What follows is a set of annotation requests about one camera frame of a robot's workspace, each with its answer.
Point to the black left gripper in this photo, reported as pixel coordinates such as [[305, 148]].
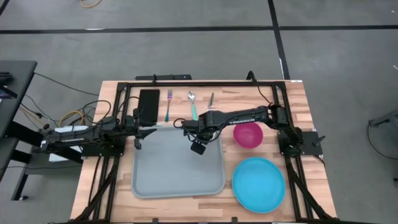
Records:
[[136, 123]]

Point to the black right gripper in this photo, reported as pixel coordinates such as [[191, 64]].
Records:
[[208, 126]]

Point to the black cloth napkin white tag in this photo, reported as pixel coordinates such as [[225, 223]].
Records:
[[149, 102]]

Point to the magenta bowl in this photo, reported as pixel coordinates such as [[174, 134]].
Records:
[[248, 135]]

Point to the blue round plate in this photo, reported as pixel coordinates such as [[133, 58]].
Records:
[[258, 185]]

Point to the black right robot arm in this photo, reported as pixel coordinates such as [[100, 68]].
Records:
[[248, 116]]

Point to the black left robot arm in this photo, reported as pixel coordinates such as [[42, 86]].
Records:
[[77, 140]]

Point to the grey plastic tray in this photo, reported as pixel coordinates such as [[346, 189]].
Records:
[[174, 168]]

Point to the white paper sheet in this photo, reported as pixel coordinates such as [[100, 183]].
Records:
[[66, 128]]

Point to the dark grey desk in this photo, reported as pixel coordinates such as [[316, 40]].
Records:
[[15, 81]]

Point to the black device on desk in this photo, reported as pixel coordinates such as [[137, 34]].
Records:
[[4, 76]]

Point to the grey metal stand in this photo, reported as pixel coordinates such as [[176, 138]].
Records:
[[385, 118]]

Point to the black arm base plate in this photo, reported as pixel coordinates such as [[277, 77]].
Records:
[[102, 153], [311, 149]]

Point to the black aluminium table frame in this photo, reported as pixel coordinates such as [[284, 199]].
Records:
[[202, 84]]

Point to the black mount bar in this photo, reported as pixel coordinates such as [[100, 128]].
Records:
[[164, 77]]

